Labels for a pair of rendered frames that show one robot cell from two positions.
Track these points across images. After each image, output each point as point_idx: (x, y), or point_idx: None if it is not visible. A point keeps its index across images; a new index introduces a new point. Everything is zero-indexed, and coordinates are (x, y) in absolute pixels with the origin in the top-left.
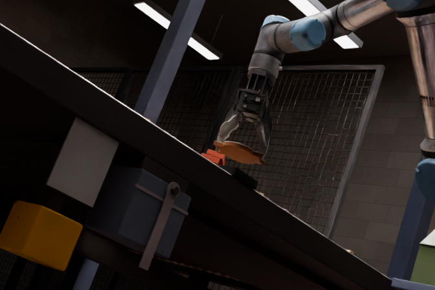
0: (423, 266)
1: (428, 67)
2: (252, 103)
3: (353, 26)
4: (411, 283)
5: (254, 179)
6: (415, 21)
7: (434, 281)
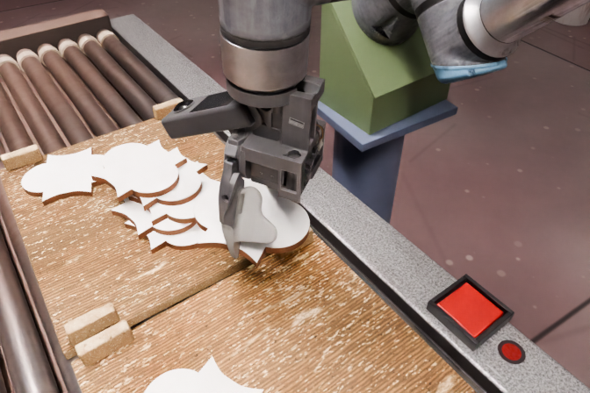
0: (379, 115)
1: None
2: (312, 159)
3: None
4: (381, 139)
5: (475, 281)
6: None
7: (389, 120)
